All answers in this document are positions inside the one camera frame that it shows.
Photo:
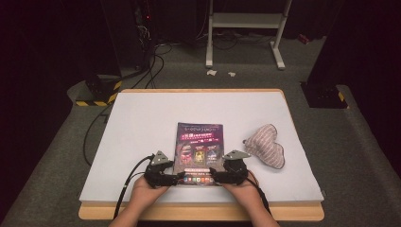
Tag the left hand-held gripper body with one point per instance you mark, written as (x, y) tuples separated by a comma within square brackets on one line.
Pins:
[(157, 176)]

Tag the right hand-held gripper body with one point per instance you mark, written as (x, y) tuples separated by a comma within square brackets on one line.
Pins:
[(235, 171)]

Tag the red magazine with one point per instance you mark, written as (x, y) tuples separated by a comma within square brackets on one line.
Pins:
[(198, 142)]

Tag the striped pink fabric pouch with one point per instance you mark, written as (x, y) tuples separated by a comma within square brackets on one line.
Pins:
[(266, 146)]

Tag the person's left hand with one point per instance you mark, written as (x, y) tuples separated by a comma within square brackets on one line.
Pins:
[(145, 195)]

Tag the person's right hand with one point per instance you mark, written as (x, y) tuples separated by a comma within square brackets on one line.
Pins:
[(244, 194)]

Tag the wooden table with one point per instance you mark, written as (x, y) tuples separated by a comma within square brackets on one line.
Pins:
[(201, 213)]

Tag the white table mat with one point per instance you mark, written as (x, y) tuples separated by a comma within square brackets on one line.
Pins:
[(151, 110)]

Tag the white paper scrap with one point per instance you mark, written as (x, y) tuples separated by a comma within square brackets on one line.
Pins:
[(212, 72), (231, 74)]

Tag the black stand base striped tape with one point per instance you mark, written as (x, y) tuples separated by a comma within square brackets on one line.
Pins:
[(101, 91), (324, 96)]

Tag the dark equipment rack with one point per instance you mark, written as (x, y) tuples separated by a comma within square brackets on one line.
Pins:
[(143, 31)]

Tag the small red object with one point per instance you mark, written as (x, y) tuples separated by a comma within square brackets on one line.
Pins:
[(303, 38)]

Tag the white metal stand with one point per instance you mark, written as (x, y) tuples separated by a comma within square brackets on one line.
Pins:
[(246, 20)]

